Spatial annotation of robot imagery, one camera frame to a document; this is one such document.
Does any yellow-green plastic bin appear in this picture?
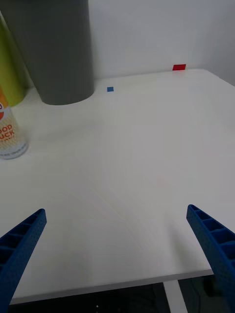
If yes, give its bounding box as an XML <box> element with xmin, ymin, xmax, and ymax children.
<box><xmin>0</xmin><ymin>11</ymin><xmax>31</xmax><ymax>107</ymax></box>

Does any orange and white drink can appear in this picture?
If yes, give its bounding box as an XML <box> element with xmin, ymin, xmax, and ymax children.
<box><xmin>0</xmin><ymin>85</ymin><xmax>30</xmax><ymax>160</ymax></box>

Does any white table leg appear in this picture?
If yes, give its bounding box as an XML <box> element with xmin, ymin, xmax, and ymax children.
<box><xmin>162</xmin><ymin>279</ymin><xmax>188</xmax><ymax>313</ymax></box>

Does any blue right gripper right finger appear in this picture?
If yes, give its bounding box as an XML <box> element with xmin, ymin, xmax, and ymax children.
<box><xmin>186</xmin><ymin>203</ymin><xmax>235</xmax><ymax>313</ymax></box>

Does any grey plastic bin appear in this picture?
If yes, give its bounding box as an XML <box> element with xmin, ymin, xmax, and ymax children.
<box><xmin>0</xmin><ymin>0</ymin><xmax>95</xmax><ymax>106</ymax></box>

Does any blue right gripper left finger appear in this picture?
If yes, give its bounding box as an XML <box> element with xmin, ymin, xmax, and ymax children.
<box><xmin>0</xmin><ymin>208</ymin><xmax>47</xmax><ymax>313</ymax></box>

